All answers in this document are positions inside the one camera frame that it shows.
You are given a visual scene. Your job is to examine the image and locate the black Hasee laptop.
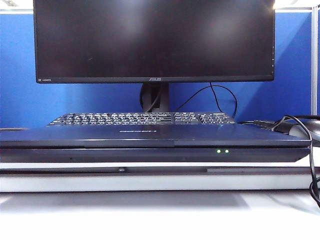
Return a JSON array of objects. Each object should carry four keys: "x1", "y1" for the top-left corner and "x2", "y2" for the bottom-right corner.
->
[{"x1": 0, "y1": 122, "x2": 312, "y2": 163}]

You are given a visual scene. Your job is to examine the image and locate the black desktop keyboard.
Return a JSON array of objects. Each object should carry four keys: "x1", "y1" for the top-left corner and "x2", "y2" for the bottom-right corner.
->
[{"x1": 46, "y1": 111, "x2": 237, "y2": 127}]

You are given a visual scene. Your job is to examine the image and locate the black ASUS monitor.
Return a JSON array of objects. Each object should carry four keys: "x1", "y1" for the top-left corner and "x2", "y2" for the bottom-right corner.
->
[{"x1": 32, "y1": 0, "x2": 276, "y2": 113}]

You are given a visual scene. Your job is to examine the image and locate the black computer mouse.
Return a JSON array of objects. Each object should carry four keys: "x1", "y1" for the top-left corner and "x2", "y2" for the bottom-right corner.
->
[{"x1": 272, "y1": 116, "x2": 320, "y2": 148}]

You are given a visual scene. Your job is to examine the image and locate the thin black monitor cable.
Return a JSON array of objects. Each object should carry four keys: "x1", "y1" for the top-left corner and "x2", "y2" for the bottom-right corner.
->
[{"x1": 174, "y1": 82, "x2": 238, "y2": 118}]

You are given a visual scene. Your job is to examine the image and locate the dark metal rail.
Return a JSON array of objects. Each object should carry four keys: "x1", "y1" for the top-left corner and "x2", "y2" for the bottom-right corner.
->
[{"x1": 0, "y1": 166, "x2": 313, "y2": 175}]

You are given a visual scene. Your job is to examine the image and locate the black laptop plug cable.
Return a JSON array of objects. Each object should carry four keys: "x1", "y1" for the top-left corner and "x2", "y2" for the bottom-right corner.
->
[{"x1": 238, "y1": 119, "x2": 277, "y2": 129}]

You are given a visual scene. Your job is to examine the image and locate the thick black cable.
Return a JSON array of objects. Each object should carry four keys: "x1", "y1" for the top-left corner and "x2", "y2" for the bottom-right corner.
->
[{"x1": 271, "y1": 114, "x2": 320, "y2": 208}]

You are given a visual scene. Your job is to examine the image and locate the grey partition post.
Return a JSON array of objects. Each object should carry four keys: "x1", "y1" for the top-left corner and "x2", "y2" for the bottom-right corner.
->
[{"x1": 311, "y1": 6, "x2": 320, "y2": 116}]

